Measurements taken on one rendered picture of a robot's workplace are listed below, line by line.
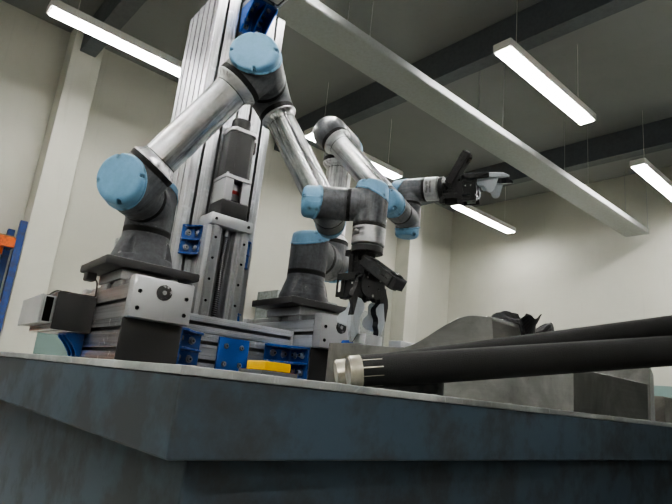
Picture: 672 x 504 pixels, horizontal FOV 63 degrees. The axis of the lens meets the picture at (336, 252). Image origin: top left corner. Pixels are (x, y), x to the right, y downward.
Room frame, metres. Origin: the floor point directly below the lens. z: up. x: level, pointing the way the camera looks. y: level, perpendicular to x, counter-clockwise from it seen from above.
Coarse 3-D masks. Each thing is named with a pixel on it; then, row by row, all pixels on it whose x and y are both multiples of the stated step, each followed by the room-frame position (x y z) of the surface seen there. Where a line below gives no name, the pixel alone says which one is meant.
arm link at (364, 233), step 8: (360, 224) 1.14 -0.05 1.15; (368, 224) 1.14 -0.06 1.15; (352, 232) 1.17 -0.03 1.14; (360, 232) 1.14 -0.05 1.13; (368, 232) 1.14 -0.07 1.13; (376, 232) 1.14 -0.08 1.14; (384, 232) 1.15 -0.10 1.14; (352, 240) 1.16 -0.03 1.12; (360, 240) 1.14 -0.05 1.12; (368, 240) 1.14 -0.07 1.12; (376, 240) 1.14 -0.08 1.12; (384, 240) 1.16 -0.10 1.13
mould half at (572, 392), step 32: (480, 320) 0.85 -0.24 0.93; (352, 352) 1.06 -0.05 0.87; (384, 352) 1.00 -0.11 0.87; (448, 384) 0.89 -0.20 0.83; (480, 384) 0.85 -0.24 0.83; (512, 384) 0.81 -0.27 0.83; (544, 384) 0.77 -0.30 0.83; (576, 384) 0.74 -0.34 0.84; (608, 384) 0.81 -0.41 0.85; (640, 384) 0.89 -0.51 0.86; (640, 416) 0.89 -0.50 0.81
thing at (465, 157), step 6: (462, 156) 1.53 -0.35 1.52; (468, 156) 1.52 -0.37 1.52; (456, 162) 1.54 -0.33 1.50; (462, 162) 1.53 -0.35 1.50; (468, 162) 1.54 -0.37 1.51; (456, 168) 1.54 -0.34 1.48; (462, 168) 1.54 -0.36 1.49; (450, 174) 1.55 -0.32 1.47; (456, 174) 1.54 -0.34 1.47; (450, 180) 1.55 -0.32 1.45
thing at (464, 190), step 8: (464, 176) 1.52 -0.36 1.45; (440, 184) 1.56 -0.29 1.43; (448, 184) 1.56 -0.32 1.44; (456, 184) 1.55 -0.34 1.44; (464, 184) 1.53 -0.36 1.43; (472, 184) 1.52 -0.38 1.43; (440, 192) 1.56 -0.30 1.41; (448, 192) 1.57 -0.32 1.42; (456, 192) 1.56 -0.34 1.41; (464, 192) 1.53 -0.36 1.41; (472, 192) 1.51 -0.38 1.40; (440, 200) 1.58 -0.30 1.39; (448, 200) 1.58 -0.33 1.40; (456, 200) 1.57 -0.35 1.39; (464, 200) 1.53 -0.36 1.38; (472, 200) 1.53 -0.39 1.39
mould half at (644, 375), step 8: (640, 368) 1.08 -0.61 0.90; (648, 368) 1.07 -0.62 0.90; (616, 376) 1.10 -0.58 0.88; (624, 376) 1.09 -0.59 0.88; (632, 376) 1.08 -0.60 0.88; (640, 376) 1.08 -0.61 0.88; (648, 376) 1.07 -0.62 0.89; (648, 384) 1.07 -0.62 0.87; (648, 392) 1.07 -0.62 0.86; (648, 400) 1.07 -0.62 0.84; (648, 408) 1.07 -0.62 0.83
